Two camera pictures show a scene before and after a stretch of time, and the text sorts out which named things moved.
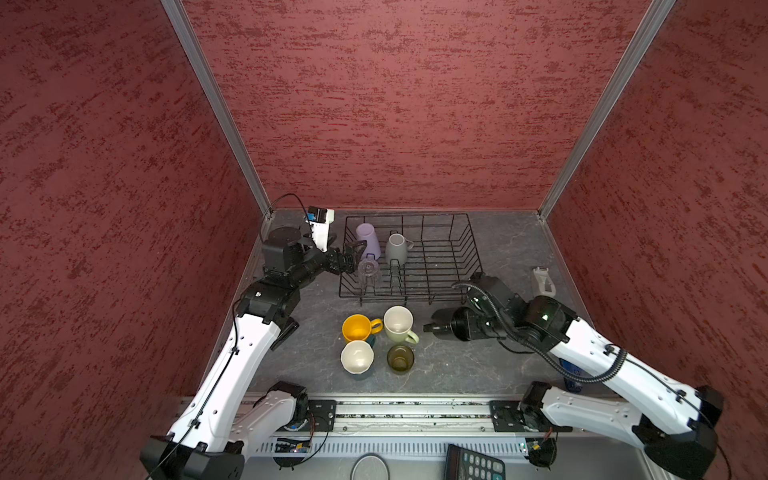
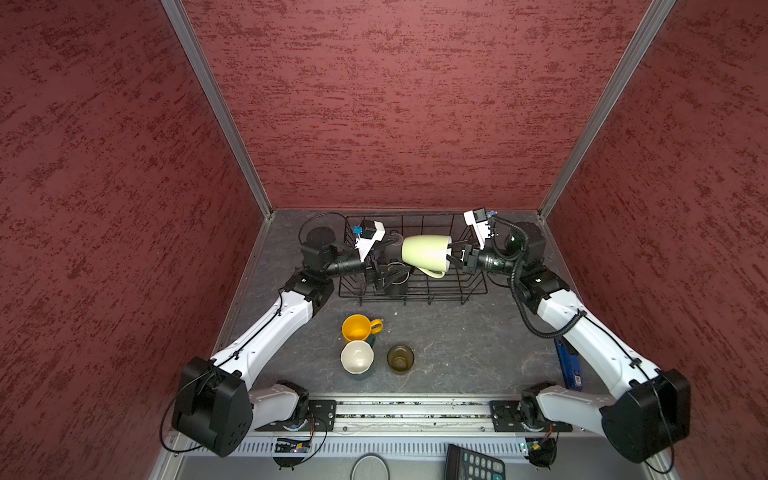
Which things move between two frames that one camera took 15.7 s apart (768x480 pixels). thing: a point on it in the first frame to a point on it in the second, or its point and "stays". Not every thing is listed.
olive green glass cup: [400, 359] stays
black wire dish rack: [411, 258] stays
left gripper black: [350, 262] to [400, 271]
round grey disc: [370, 466] stays
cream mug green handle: [398, 321] to [429, 253]
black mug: [450, 322] to [397, 288]
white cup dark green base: [357, 357] stays
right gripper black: [474, 327] to [471, 264]
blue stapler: [571, 385] stays
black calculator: [463, 464] stays
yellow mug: [358, 327] stays
